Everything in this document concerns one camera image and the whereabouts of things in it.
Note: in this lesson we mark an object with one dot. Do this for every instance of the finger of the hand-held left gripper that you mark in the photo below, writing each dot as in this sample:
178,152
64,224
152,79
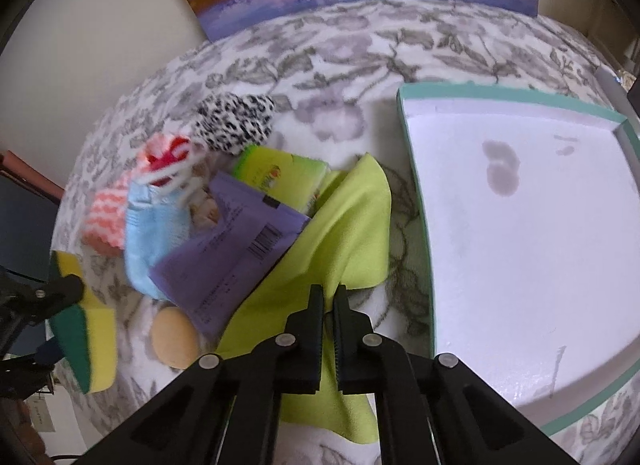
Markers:
55,292
50,352

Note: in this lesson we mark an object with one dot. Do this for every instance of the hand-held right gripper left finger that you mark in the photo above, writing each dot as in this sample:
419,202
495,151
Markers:
315,325

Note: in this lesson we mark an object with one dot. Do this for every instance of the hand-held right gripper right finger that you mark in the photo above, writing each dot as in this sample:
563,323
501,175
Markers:
342,335

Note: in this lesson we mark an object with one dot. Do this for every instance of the yellow and green sponge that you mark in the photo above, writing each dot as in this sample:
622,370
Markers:
97,340

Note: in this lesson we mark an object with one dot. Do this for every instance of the pink and white striped cloth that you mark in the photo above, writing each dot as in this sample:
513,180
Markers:
105,215

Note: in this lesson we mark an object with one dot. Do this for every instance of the lime green cloth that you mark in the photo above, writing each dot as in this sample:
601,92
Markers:
340,225

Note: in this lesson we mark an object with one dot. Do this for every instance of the purple packet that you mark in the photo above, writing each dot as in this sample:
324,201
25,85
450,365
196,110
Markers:
225,255

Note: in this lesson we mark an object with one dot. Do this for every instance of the light blue cloth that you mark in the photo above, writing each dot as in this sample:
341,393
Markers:
155,230

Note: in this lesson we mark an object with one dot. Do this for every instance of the green packet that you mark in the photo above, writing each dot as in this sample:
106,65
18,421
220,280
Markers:
280,170

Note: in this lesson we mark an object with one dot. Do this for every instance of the white box with teal rim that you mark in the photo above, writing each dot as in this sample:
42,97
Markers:
500,245

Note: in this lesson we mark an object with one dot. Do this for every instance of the leopard print scrunchie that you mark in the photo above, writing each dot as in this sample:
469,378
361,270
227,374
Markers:
235,120

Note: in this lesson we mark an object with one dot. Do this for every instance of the white paper tag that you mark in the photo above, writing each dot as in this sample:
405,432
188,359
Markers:
42,412

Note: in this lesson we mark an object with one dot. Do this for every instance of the dark furniture panel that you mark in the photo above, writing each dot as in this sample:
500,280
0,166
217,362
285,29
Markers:
25,225

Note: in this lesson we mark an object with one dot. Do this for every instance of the pink board edge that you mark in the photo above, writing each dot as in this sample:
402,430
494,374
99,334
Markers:
35,172

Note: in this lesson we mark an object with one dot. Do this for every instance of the beige round puff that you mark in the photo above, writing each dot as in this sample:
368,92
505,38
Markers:
172,337

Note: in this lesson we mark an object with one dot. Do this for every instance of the red and white knitted cloth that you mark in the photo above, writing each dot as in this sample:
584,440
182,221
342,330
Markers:
167,155

